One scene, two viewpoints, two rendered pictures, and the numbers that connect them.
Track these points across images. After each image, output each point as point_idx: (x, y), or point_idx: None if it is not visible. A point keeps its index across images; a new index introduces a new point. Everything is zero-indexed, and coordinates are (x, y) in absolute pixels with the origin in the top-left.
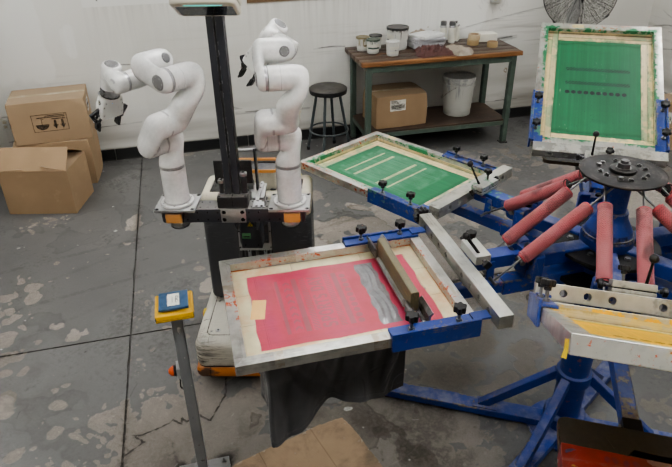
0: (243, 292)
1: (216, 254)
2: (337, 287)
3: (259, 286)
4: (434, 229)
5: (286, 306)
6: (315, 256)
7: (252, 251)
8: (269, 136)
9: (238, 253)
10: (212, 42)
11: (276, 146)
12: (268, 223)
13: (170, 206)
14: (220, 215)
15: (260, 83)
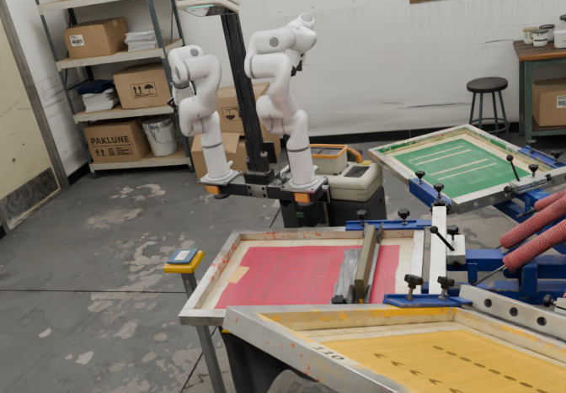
0: (237, 258)
1: None
2: (316, 266)
3: (253, 255)
4: (435, 223)
5: (261, 275)
6: (316, 236)
7: None
8: (274, 119)
9: None
10: (227, 37)
11: (280, 129)
12: (323, 205)
13: (209, 178)
14: (247, 189)
15: (246, 71)
